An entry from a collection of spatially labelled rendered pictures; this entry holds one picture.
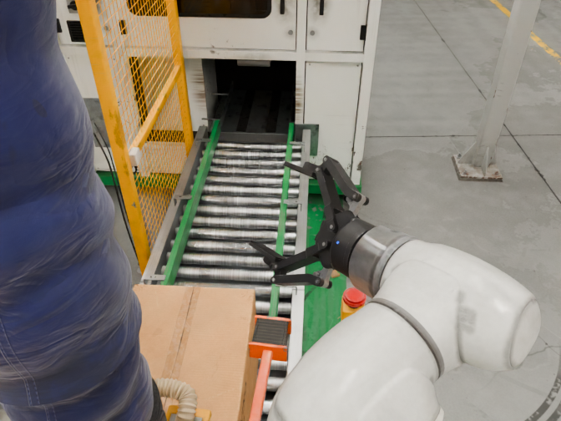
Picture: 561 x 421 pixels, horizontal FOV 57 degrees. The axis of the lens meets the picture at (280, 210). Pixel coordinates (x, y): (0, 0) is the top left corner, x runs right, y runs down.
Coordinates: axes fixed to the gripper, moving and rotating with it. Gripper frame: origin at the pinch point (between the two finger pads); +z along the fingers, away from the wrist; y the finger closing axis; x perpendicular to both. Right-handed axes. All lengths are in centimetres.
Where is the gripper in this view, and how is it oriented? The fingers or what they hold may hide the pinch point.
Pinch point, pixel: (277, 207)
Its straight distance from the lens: 80.2
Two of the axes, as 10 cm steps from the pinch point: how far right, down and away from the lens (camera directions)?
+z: -5.9, -3.1, 7.5
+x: -7.1, -2.6, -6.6
